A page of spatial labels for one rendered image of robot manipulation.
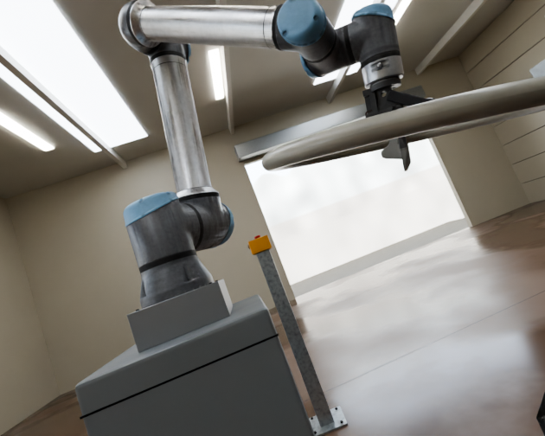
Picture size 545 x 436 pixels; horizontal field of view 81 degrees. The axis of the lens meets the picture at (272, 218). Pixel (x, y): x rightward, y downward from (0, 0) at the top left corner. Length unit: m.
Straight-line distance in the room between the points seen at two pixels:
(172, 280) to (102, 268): 6.55
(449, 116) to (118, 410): 0.72
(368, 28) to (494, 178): 8.49
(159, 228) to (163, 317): 0.21
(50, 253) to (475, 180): 9.39
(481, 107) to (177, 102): 0.87
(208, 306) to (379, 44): 0.71
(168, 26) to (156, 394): 0.85
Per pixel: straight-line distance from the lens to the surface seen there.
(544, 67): 0.47
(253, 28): 0.82
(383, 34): 0.85
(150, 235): 0.84
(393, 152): 0.81
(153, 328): 0.82
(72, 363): 7.71
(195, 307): 0.79
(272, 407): 0.74
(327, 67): 0.87
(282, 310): 1.87
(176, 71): 1.14
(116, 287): 7.24
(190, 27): 0.93
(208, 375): 0.72
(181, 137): 1.05
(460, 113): 0.39
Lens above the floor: 0.94
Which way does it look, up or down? 7 degrees up
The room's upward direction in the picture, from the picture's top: 21 degrees counter-clockwise
